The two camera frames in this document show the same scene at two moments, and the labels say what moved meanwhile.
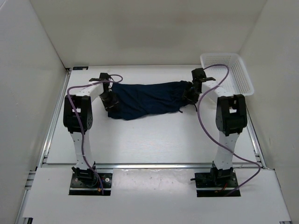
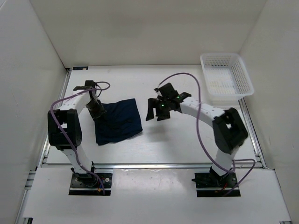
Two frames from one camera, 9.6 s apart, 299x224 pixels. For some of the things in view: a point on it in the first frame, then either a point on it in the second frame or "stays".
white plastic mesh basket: x=237 y=80 stays
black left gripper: x=114 y=102 to x=102 y=112
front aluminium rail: x=152 y=165 stays
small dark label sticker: x=80 y=68 stays
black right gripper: x=192 y=100 to x=152 y=104
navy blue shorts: x=139 y=99 to x=121 y=121
